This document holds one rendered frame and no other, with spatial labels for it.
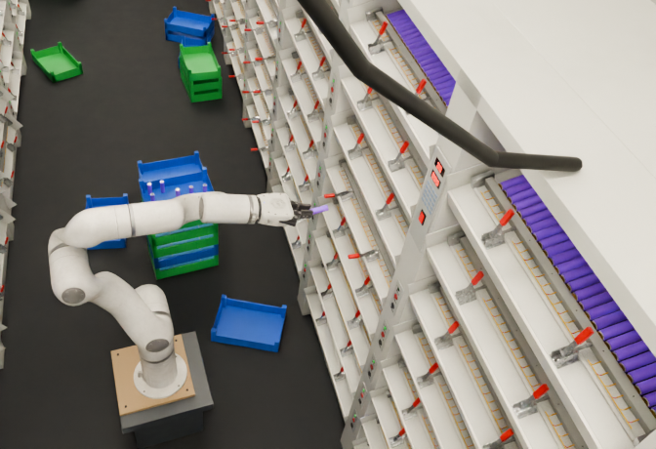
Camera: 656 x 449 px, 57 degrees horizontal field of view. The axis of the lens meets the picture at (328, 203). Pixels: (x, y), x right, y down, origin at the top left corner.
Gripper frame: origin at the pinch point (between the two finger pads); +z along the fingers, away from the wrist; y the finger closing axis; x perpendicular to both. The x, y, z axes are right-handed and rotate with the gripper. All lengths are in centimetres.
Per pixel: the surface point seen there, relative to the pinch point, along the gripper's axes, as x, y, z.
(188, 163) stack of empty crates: 84, 115, -6
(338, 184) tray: 7.9, 21.1, 20.9
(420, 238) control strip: -28.6, -36.7, 11.1
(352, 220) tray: 7.9, 4.2, 20.9
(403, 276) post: -11.4, -34.8, 15.2
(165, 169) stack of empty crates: 87, 113, -17
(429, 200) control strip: -40, -35, 9
